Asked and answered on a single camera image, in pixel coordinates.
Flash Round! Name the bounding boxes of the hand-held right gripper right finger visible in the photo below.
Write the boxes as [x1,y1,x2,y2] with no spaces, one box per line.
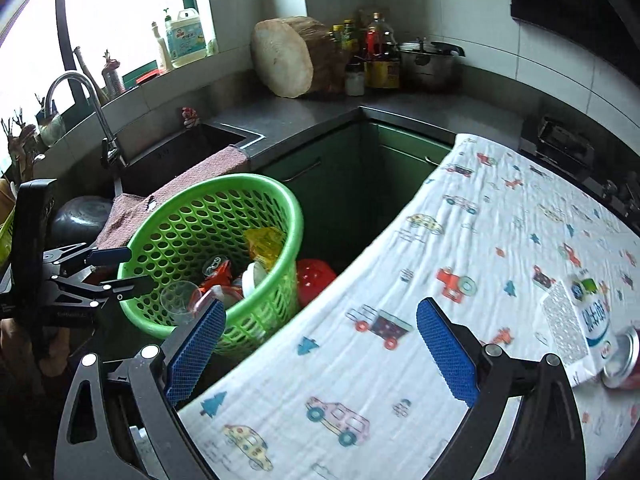
[416,297,587,480]

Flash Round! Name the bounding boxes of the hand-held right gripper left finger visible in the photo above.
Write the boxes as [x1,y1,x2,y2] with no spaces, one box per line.
[54,296,228,480]

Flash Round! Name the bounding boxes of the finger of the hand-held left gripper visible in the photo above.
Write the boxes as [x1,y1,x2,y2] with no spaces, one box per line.
[42,242,132,281]
[47,274,153,311]

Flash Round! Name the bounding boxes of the green perforated plastic basket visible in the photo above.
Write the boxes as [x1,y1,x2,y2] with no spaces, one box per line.
[117,173,305,356]

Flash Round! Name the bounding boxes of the person's left hand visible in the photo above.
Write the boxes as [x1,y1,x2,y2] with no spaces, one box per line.
[0,317,71,380]

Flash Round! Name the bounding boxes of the black round wok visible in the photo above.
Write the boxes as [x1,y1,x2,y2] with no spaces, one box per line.
[50,196,115,248]

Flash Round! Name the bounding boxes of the clear plastic cup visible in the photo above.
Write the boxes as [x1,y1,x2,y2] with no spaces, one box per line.
[161,280,203,326]

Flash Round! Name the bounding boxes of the crushed red soda can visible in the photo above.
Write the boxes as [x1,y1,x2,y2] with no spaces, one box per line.
[200,255,233,293]

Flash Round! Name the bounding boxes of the white round plastic lid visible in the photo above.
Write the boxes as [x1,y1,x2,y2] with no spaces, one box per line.
[241,261,275,302]

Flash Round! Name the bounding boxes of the pink towel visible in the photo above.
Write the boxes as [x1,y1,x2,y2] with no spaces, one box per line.
[95,145,249,251]

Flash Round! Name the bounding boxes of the printed vehicle pattern blanket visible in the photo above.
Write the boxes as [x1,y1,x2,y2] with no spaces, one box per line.
[177,132,640,480]

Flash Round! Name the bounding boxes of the glass jar with plant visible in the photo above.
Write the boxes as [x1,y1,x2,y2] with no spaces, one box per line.
[35,92,66,146]

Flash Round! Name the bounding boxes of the steel kitchen sink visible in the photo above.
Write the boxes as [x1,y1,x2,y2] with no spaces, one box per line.
[115,122,263,196]

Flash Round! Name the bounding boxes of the red perforated plastic bowl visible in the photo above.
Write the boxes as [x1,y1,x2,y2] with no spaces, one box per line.
[296,258,338,308]

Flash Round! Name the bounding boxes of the white milk carton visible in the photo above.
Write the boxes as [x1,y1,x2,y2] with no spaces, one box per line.
[540,272,613,388]

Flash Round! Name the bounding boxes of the steel curved faucet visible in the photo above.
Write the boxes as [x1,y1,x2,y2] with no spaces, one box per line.
[45,71,126,168]

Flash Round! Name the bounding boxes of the green kitchen cabinet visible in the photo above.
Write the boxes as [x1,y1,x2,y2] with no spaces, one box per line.
[250,120,453,281]

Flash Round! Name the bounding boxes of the slim white squeeze bottle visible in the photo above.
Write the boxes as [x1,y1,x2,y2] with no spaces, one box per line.
[151,20,173,72]

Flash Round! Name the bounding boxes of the large dish detergent bottle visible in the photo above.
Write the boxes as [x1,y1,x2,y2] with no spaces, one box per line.
[165,9,207,68]

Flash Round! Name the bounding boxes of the black gas stove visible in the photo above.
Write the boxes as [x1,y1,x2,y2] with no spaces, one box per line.
[520,115,640,231]

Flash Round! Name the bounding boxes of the round wooden chopping block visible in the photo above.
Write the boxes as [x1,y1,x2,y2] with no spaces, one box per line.
[251,16,346,99]

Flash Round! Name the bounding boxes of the yellow label oil bottle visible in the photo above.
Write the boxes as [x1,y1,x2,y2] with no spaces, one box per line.
[364,12,402,91]

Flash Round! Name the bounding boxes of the steel cooking pot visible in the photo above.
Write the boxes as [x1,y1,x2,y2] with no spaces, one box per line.
[400,40,466,92]

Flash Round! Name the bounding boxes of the yellow cap condiment bottle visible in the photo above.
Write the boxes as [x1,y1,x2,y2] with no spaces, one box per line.
[330,24,347,61]

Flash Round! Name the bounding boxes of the green cap condiment bottle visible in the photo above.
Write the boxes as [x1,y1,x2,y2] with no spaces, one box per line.
[342,19,362,63]

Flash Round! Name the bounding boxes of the green frame window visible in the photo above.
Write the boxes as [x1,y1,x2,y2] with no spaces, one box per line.
[0,0,218,126]

